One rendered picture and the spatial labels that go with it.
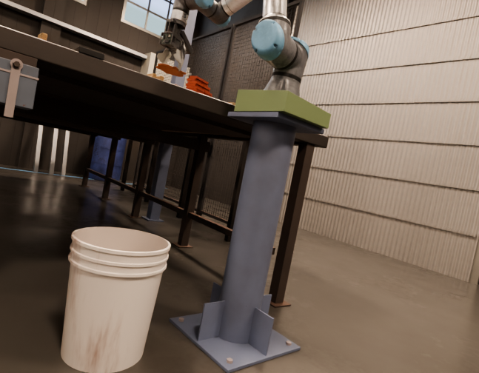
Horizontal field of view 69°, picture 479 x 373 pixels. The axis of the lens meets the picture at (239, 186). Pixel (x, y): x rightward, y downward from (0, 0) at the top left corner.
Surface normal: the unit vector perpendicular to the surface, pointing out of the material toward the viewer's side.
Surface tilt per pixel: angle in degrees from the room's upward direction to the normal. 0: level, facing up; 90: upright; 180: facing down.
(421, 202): 90
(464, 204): 90
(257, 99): 90
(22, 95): 90
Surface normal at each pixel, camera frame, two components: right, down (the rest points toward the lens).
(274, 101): -0.74, -0.11
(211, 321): 0.65, 0.16
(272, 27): -0.57, 0.02
